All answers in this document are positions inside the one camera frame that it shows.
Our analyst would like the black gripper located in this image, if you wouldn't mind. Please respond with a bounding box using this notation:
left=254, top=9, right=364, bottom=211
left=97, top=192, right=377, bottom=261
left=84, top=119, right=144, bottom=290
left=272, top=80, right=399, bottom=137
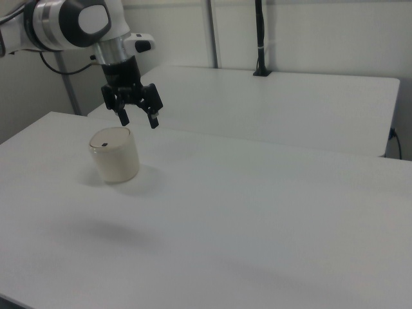
left=100, top=56, right=165, bottom=130

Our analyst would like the cream trash bin lid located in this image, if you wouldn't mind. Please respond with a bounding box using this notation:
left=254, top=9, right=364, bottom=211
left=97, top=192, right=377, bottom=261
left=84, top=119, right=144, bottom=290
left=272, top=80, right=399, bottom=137
left=89, top=127, right=132, bottom=151

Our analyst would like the cream trash bin body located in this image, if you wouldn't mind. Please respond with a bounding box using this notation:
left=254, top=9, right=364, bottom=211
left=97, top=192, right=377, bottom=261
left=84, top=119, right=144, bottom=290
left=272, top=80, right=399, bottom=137
left=88, top=130, right=141, bottom=185

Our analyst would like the white side table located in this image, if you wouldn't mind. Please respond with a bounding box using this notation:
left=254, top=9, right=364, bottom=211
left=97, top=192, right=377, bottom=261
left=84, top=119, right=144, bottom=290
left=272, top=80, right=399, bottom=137
left=87, top=65, right=401, bottom=158

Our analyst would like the black pole with clamp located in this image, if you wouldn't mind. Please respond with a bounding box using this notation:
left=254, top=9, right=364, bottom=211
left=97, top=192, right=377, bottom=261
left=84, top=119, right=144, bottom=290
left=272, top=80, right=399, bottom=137
left=252, top=0, right=273, bottom=78

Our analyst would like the grey wall frame post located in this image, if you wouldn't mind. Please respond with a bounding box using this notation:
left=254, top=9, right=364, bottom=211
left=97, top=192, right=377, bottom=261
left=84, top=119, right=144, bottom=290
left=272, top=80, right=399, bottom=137
left=54, top=51, right=82, bottom=116
left=205, top=0, right=223, bottom=69

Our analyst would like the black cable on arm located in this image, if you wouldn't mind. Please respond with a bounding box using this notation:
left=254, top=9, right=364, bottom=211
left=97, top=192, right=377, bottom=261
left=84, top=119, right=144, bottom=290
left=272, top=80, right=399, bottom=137
left=39, top=51, right=102, bottom=76

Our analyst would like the black cable with plug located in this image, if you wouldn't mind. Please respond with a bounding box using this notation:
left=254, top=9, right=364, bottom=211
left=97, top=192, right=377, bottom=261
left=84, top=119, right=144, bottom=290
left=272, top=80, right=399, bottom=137
left=388, top=127, right=403, bottom=160

